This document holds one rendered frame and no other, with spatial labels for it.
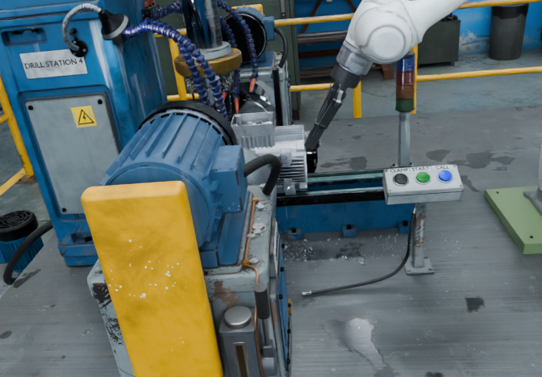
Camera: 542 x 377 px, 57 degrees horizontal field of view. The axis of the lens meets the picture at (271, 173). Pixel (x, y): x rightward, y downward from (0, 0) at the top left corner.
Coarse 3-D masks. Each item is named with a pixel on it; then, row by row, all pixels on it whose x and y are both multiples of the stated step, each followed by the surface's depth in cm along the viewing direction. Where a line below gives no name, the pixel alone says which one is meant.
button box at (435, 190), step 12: (408, 168) 117; (420, 168) 117; (432, 168) 116; (444, 168) 116; (456, 168) 116; (384, 180) 117; (408, 180) 115; (432, 180) 114; (456, 180) 114; (384, 192) 119; (396, 192) 114; (408, 192) 114; (420, 192) 114; (432, 192) 114; (444, 192) 113; (456, 192) 114
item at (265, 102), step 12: (240, 84) 166; (264, 84) 171; (240, 96) 159; (252, 96) 159; (264, 96) 160; (216, 108) 161; (228, 108) 160; (240, 108) 160; (252, 108) 160; (264, 108) 160; (228, 120) 161; (276, 120) 162
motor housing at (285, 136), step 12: (276, 132) 139; (288, 132) 138; (300, 132) 138; (276, 144) 138; (288, 144) 138; (300, 156) 136; (288, 168) 136; (300, 168) 136; (288, 180) 138; (300, 180) 137
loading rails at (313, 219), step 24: (384, 168) 152; (312, 192) 145; (336, 192) 141; (360, 192) 140; (288, 216) 145; (312, 216) 145; (336, 216) 144; (360, 216) 144; (384, 216) 144; (408, 216) 143; (288, 240) 145
